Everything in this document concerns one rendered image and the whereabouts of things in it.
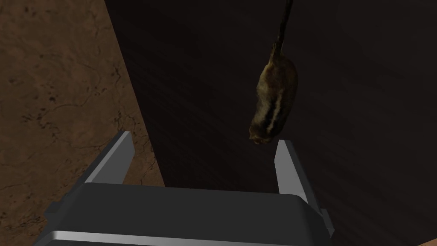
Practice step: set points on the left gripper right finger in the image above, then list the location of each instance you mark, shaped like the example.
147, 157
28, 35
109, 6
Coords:
291, 171

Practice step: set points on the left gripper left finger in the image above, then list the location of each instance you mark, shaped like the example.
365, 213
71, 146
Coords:
114, 163

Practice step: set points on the brown striped cat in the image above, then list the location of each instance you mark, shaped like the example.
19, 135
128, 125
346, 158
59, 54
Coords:
275, 92

